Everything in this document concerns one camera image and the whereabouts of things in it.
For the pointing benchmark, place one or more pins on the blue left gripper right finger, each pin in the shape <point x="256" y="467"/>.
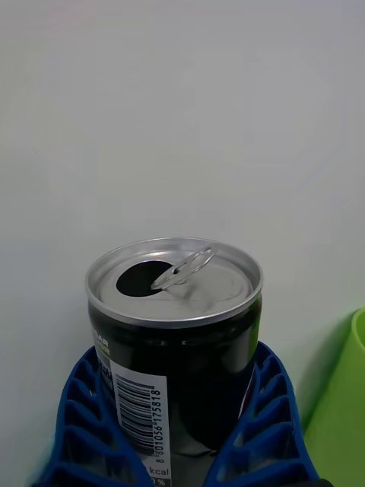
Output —
<point x="270" y="437"/>

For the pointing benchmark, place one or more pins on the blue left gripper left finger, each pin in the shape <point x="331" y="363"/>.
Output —
<point x="85" y="437"/>

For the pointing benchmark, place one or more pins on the black drink can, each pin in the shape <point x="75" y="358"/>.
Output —
<point x="190" y="373"/>

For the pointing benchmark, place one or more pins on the green plastic bin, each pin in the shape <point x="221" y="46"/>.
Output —
<point x="338" y="418"/>

